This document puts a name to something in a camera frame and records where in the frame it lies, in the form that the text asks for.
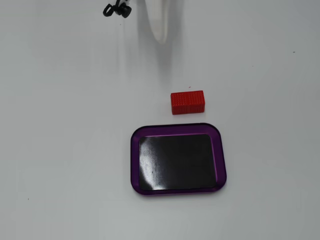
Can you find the black clamp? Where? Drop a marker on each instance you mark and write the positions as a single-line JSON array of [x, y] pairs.
[[123, 10]]

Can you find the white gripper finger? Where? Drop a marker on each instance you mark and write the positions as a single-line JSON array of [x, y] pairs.
[[158, 22]]

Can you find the purple tray with black mat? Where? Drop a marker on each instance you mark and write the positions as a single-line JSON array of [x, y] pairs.
[[177, 162]]

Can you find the red cube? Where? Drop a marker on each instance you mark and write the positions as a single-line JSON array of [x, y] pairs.
[[188, 102]]

